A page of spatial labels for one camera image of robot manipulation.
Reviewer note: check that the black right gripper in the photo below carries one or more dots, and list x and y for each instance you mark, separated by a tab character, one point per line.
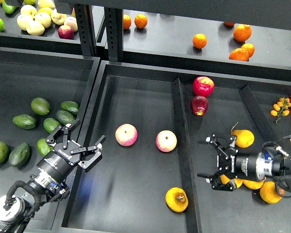
233	163

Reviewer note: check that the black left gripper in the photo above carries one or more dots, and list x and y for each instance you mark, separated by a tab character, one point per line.
59	162

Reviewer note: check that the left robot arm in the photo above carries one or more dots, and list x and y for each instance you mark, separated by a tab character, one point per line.
24	199

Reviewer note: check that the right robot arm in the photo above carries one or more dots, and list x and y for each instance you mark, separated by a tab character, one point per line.
270	162

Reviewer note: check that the dark avocado middle right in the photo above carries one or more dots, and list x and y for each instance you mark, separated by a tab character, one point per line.
64	117

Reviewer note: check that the dark avocado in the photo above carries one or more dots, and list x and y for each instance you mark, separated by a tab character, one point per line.
19	155
64	117
70	106

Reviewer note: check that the yellow pear with stem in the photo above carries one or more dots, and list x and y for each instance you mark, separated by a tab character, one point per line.
245	138

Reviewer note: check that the dark avocado top right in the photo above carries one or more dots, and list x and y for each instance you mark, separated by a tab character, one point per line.
70	106

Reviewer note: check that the light green avocado top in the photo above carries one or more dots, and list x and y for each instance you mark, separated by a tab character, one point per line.
40	106

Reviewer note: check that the dark avocado bottom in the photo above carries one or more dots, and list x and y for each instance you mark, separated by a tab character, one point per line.
19	155

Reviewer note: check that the pale yellow pear front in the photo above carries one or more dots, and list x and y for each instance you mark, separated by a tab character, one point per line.
35	28

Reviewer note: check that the pale yellow pear right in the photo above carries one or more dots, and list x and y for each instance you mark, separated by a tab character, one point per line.
58	18

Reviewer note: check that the pale yellow pear centre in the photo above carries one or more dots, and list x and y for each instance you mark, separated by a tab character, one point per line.
44	18

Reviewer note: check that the pale yellow pear left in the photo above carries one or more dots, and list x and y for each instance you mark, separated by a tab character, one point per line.
23	21

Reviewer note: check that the pink apple left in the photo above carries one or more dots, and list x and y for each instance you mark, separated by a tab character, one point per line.
126	134

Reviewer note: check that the pink apple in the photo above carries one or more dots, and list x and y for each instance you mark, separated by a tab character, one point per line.
166	141
126	134

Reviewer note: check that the pink apple right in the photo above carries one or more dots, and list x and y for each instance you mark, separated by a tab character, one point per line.
166	141

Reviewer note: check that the dark red apple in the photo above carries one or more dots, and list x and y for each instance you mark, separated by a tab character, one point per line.
199	105

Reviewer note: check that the black divided right bin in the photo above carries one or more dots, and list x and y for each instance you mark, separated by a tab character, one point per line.
125	192

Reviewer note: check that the bright red apple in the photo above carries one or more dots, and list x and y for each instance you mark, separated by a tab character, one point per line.
203	86

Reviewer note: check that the orange cherry tomato bunch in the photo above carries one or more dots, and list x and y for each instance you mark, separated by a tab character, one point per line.
281	109

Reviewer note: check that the orange front right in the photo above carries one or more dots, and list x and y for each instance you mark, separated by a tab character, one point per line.
239	54

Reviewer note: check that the red apple on shelf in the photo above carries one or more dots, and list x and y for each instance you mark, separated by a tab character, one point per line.
65	32

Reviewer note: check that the orange right small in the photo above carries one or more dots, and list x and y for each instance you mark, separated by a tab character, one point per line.
250	48

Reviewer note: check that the orange centre shelf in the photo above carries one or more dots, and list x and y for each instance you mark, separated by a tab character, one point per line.
199	41

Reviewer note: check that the pink peach on shelf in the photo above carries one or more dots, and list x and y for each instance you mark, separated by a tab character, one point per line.
71	22

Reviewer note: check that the large orange top right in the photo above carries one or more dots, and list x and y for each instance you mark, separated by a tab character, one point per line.
242	32

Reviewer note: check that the black shelf post left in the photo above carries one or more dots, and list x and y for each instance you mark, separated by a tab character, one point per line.
86	30

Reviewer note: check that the black shelf post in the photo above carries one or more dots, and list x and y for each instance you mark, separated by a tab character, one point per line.
86	30
114	29

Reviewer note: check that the black shelf post right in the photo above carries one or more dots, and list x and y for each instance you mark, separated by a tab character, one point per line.
114	29

